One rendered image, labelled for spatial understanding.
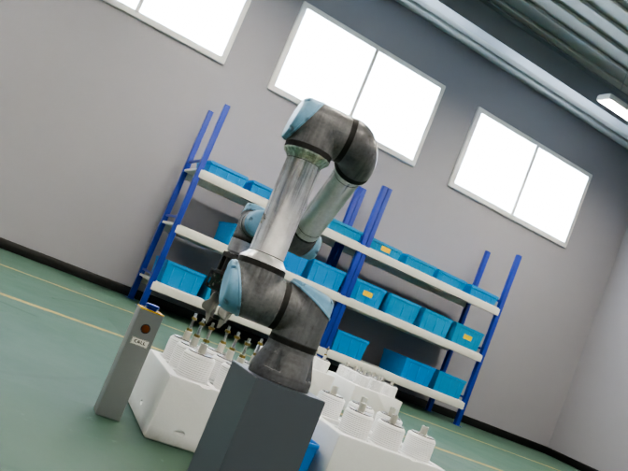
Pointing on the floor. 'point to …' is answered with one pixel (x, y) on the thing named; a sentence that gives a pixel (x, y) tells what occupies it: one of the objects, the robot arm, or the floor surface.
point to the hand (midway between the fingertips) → (215, 321)
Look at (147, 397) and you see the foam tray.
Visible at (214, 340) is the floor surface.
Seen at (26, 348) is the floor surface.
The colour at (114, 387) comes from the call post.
